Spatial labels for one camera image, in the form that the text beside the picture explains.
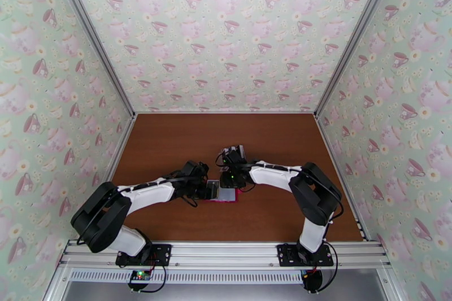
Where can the black VIP card number 821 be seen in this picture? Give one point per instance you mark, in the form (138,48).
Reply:
(213,190)

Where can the black round controller box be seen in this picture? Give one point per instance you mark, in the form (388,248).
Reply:
(312,280)

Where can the circuit board with green light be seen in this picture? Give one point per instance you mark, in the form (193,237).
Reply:
(139,276)

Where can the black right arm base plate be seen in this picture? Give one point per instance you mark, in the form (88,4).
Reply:
(286,254)

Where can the aluminium table side rail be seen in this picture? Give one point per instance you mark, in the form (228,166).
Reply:
(118,155)
(332,155)

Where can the red leather card holder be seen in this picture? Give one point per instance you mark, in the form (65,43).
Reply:
(227,195)

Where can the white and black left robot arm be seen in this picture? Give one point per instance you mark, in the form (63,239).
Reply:
(148,196)

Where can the aluminium corner post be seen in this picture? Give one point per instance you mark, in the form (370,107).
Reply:
(92,33)
(357,33)

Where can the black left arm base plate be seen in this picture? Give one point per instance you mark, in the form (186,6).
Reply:
(160,254)

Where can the aluminium table back rail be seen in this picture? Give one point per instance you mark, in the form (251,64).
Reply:
(226,112)

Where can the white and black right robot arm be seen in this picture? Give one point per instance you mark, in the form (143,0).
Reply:
(268,176)

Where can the aluminium front frame rail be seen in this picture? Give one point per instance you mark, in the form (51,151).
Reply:
(226,254)

